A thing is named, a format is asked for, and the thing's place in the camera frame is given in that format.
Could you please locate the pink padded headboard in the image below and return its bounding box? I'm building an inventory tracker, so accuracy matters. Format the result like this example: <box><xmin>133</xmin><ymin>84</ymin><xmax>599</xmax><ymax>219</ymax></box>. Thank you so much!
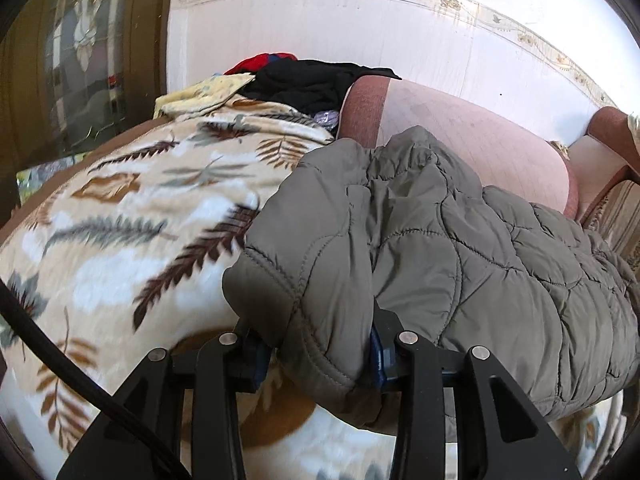
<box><xmin>336</xmin><ymin>76</ymin><xmax>578</xmax><ymax>219</ymax></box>

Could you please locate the yellow floral cloth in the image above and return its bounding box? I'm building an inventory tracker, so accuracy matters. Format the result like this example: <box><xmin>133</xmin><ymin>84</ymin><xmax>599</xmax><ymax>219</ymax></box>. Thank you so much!
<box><xmin>153</xmin><ymin>73</ymin><xmax>255</xmax><ymax>118</ymax></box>

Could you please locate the grey quilted puffer jacket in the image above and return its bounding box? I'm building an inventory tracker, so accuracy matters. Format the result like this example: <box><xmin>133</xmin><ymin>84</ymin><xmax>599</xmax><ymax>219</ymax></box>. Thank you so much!
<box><xmin>222</xmin><ymin>127</ymin><xmax>639</xmax><ymax>434</ymax></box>

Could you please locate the black and red clothes pile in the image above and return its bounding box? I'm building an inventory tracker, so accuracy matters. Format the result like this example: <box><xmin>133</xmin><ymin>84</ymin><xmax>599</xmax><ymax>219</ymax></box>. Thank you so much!
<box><xmin>224</xmin><ymin>53</ymin><xmax>398</xmax><ymax>116</ymax></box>

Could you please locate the brown wooden wardrobe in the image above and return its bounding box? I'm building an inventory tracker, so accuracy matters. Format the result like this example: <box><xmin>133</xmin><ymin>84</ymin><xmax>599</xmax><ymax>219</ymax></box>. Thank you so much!
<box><xmin>1</xmin><ymin>0</ymin><xmax>169</xmax><ymax>221</ymax></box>

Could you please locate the striped beige pillow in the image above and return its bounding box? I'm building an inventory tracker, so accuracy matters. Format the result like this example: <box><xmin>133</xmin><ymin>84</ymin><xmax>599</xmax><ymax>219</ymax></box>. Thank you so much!
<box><xmin>584</xmin><ymin>180</ymin><xmax>640</xmax><ymax>278</ymax></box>

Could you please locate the leaf pattern fleece blanket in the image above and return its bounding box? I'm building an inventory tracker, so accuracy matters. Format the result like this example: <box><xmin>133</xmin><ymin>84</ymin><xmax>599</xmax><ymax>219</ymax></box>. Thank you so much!
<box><xmin>0</xmin><ymin>98</ymin><xmax>626</xmax><ymax>480</ymax></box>

